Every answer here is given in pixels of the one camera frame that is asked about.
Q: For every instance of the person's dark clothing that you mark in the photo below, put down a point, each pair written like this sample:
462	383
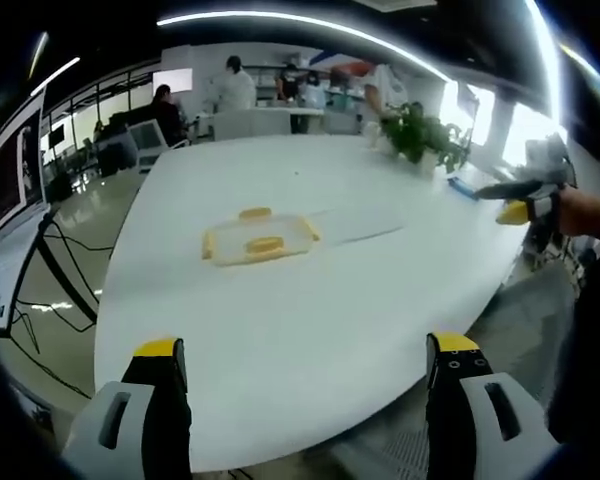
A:
590	340

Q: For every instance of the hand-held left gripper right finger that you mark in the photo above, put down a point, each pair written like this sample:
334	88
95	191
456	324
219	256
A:
472	400

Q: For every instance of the white monitor stand cart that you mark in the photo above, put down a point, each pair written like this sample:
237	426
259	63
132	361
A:
7	270

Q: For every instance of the ceiling light strip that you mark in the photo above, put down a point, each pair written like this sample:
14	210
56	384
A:
300	25

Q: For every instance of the computer monitor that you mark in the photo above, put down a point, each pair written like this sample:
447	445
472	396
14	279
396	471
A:
12	160

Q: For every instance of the clear box with yellow buckles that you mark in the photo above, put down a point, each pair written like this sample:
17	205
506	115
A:
260	237

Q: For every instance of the clear plastic sheet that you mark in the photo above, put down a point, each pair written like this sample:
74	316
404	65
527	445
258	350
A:
360	222

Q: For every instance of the white office chair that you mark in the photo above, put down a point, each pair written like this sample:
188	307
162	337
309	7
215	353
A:
147	140

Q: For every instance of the blue flat object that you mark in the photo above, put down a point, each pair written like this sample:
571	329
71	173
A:
462	187

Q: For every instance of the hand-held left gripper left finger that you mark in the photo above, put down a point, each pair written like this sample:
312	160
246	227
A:
130	415

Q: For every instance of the green potted plant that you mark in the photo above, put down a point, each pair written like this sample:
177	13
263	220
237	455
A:
420	135

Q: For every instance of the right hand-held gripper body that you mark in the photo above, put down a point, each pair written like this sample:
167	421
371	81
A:
547	195

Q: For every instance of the grey mesh office chair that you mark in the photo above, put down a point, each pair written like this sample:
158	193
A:
530	325

